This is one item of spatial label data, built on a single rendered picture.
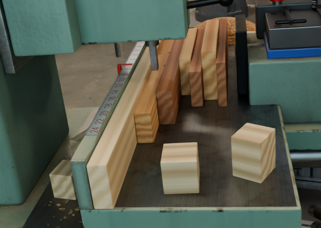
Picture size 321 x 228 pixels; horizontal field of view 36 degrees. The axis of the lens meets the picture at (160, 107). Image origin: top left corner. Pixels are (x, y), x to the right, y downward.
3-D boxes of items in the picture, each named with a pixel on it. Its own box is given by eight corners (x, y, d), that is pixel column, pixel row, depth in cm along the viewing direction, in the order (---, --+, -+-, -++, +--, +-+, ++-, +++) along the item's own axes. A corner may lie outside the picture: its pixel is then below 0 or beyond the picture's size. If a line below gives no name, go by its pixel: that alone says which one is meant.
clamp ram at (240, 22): (293, 92, 67) (294, 28, 64) (237, 95, 68) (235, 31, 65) (286, 69, 75) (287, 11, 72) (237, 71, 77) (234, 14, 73)
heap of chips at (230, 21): (262, 42, 90) (262, 22, 89) (186, 46, 92) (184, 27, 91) (260, 28, 98) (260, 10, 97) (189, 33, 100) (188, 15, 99)
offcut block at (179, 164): (199, 172, 52) (197, 141, 51) (199, 193, 49) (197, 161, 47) (166, 173, 53) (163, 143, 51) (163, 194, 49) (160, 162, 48)
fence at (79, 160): (93, 210, 48) (84, 160, 46) (77, 210, 48) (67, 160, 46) (166, 33, 102) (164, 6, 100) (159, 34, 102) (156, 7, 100)
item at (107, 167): (113, 210, 48) (106, 165, 46) (93, 210, 48) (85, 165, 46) (176, 32, 102) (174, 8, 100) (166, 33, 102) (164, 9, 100)
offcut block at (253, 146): (275, 167, 52) (275, 128, 50) (261, 183, 49) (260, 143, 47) (247, 160, 53) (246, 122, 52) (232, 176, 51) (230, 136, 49)
